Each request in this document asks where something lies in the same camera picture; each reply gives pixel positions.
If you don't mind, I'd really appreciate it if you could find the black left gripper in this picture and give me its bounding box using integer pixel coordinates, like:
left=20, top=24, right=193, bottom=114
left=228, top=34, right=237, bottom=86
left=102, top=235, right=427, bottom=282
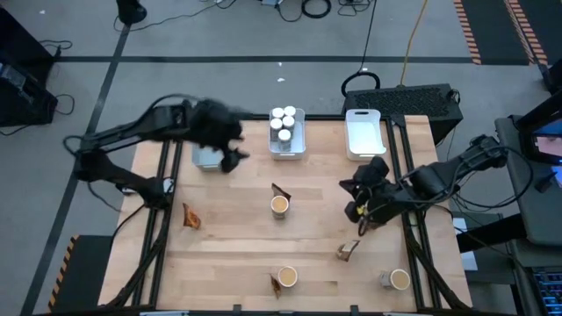
left=186, top=100, right=254, bottom=175

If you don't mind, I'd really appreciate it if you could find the grey desk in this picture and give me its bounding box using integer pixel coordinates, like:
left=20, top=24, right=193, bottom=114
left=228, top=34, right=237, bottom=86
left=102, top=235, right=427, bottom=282
left=494, top=114, right=562, bottom=247

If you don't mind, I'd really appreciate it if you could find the tan lid spice jar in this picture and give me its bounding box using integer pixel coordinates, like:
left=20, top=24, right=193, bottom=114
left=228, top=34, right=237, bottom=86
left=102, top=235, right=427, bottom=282
left=277, top=265, right=299, bottom=289
left=270, top=195, right=291, bottom=220

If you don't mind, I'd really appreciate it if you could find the black coiled cable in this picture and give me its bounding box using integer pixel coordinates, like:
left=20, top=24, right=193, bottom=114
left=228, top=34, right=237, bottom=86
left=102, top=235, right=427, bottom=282
left=341, top=0, right=382, bottom=99
left=300, top=0, right=333, bottom=20

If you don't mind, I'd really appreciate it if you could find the coffee cup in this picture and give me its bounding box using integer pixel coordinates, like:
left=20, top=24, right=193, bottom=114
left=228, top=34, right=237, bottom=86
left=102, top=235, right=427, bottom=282
left=379, top=268, right=412, bottom=291

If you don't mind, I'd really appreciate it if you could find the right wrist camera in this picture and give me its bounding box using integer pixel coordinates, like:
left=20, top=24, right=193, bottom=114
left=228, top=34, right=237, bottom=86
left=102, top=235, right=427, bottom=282
left=338, top=155, right=391, bottom=198

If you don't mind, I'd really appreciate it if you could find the white plastic bin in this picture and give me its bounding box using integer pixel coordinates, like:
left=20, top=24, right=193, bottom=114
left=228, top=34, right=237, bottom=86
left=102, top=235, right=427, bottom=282
left=268, top=107, right=307, bottom=162
left=344, top=108, right=388, bottom=162
left=191, top=144, right=225, bottom=173

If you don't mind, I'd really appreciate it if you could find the black computer tower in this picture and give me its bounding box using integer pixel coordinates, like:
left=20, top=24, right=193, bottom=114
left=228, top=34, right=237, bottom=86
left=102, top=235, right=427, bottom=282
left=0, top=61, right=60, bottom=128
left=0, top=6, right=57, bottom=74

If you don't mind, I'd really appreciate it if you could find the black round stand base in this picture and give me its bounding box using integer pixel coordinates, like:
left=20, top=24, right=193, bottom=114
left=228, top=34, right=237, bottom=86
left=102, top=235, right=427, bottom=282
left=114, top=0, right=148, bottom=26

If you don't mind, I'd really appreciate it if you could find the computer monitor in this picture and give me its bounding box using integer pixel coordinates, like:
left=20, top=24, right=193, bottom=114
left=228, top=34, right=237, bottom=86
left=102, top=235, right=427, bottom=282
left=519, top=94, right=562, bottom=167

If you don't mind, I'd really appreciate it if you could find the black perforated computer case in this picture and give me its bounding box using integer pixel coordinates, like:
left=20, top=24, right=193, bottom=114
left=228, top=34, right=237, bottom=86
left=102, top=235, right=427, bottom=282
left=341, top=83, right=465, bottom=145

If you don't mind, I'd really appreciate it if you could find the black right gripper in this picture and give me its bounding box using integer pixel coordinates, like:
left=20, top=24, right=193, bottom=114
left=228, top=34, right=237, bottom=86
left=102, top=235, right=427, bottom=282
left=344, top=182, right=403, bottom=225

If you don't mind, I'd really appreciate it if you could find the yellow cable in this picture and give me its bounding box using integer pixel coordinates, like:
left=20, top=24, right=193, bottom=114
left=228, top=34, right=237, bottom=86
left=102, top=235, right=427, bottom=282
left=398, top=0, right=429, bottom=86

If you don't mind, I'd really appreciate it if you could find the hazard striped floor mat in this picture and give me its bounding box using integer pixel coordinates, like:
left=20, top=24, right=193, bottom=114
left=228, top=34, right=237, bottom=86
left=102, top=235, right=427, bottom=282
left=453, top=0, right=550, bottom=67
left=46, top=234, right=114, bottom=313

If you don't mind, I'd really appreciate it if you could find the computer keyboard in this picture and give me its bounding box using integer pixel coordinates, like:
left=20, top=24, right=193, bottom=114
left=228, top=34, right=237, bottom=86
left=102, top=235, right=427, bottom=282
left=530, top=268, right=562, bottom=316

